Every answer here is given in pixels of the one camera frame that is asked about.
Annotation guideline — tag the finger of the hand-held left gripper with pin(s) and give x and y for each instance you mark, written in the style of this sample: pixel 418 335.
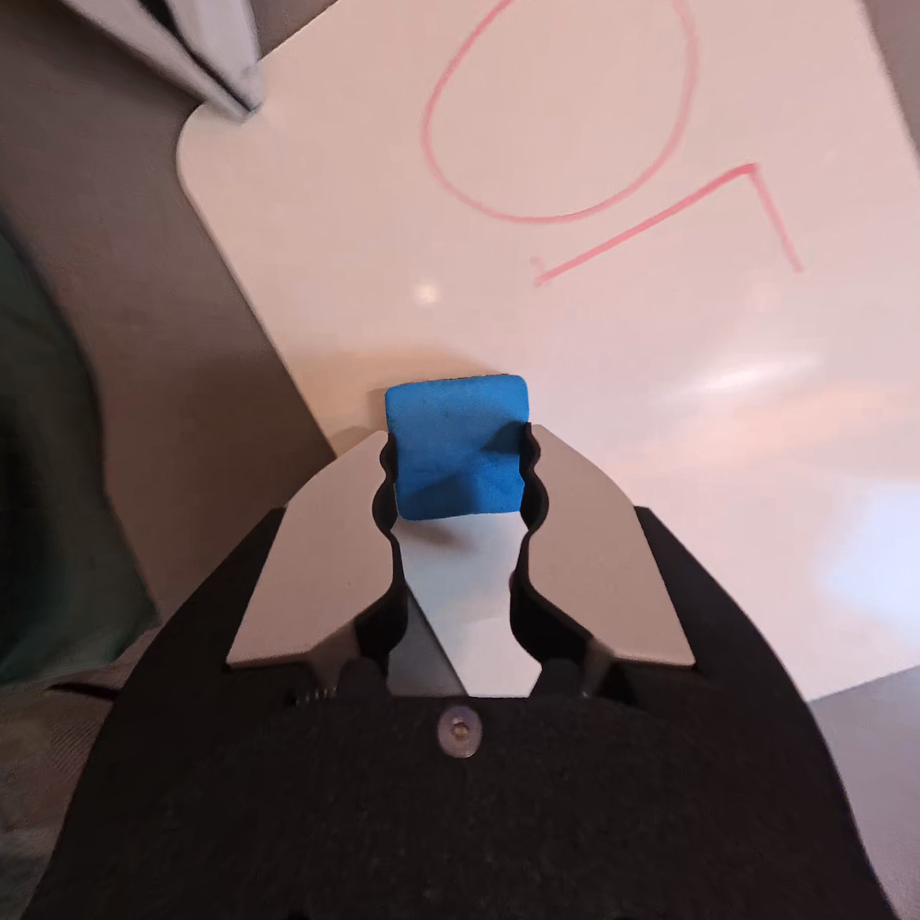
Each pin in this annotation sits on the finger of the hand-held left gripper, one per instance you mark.
pixel 158 51
pixel 223 36

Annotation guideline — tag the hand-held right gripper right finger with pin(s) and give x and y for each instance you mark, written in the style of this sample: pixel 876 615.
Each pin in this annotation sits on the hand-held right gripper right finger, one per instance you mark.
pixel 611 575

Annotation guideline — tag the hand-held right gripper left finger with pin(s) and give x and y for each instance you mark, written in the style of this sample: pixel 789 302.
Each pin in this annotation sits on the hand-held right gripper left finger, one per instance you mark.
pixel 309 575

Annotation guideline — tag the white whiteboard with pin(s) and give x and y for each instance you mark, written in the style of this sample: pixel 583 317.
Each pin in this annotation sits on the white whiteboard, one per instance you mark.
pixel 647 431

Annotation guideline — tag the blue whiteboard eraser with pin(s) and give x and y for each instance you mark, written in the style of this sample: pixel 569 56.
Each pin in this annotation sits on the blue whiteboard eraser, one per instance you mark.
pixel 457 449

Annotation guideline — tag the green sweatshirt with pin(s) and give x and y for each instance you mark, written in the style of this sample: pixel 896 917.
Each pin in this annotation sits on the green sweatshirt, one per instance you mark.
pixel 51 503

